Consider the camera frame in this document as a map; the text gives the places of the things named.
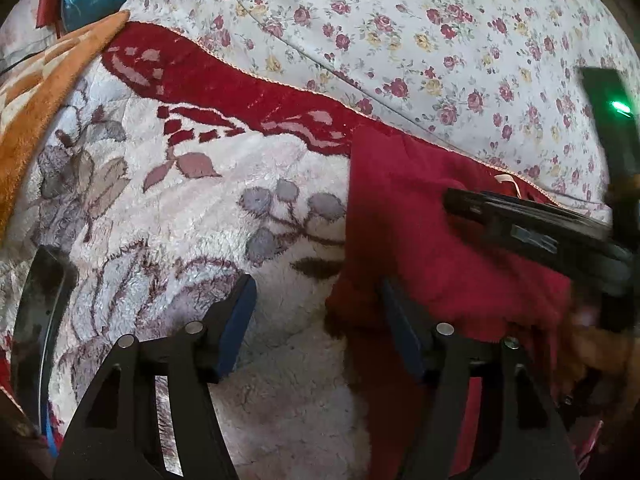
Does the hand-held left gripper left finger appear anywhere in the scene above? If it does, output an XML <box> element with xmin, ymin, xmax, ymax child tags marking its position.
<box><xmin>52</xmin><ymin>274</ymin><xmax>258</xmax><ymax>480</ymax></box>

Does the dark grey-rimmed panel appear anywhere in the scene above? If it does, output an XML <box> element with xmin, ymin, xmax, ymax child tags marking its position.
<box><xmin>10</xmin><ymin>245</ymin><xmax>78</xmax><ymax>421</ymax></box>

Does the red white plush blanket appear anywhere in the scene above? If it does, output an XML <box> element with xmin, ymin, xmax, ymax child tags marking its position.
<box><xmin>0</xmin><ymin>20</ymin><xmax>561</xmax><ymax>480</ymax></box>

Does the orange patterned blanket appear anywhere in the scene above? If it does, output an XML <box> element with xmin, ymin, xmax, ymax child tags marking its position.
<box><xmin>0</xmin><ymin>10</ymin><xmax>131</xmax><ymax>246</ymax></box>

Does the rose print bed sheet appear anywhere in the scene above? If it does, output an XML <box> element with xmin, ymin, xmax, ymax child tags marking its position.
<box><xmin>120</xmin><ymin>0</ymin><xmax>640</xmax><ymax>221</ymax></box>

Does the red knit garment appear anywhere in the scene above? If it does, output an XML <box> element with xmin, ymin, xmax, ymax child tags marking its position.
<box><xmin>325</xmin><ymin>125</ymin><xmax>601</xmax><ymax>480</ymax></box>

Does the person's right hand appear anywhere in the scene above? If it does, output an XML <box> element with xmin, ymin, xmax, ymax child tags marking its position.
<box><xmin>570</xmin><ymin>310</ymin><xmax>640</xmax><ymax>386</ymax></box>

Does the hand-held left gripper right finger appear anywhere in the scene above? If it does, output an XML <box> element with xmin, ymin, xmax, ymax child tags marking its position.
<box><xmin>381</xmin><ymin>280</ymin><xmax>581</xmax><ymax>480</ymax></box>

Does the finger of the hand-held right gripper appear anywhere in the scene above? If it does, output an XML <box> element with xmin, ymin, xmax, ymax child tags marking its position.
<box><xmin>444</xmin><ymin>187</ymin><xmax>618</xmax><ymax>281</ymax></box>

